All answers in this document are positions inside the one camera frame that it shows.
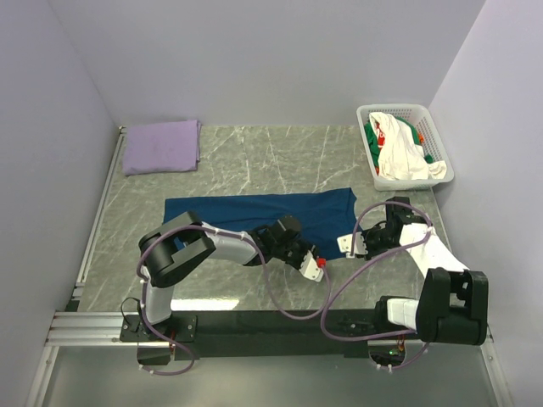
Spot folded purple t shirt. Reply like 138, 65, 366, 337
122, 120, 201, 176

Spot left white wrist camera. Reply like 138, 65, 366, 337
299, 251, 324, 282

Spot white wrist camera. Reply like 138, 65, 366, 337
299, 251, 324, 282
337, 231, 367, 259

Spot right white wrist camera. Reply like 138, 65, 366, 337
337, 231, 367, 259

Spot white plastic laundry basket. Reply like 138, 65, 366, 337
356, 103, 454, 192

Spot white t shirt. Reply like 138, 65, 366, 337
368, 112, 446, 181

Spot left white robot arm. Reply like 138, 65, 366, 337
136, 211, 323, 341

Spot green t shirt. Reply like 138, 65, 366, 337
364, 116, 425, 173

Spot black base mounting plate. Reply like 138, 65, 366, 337
120, 309, 406, 365

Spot blue t shirt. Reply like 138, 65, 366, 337
163, 187, 356, 260

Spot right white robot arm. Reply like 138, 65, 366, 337
361, 197, 490, 346

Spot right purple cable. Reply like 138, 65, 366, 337
319, 200, 435, 371

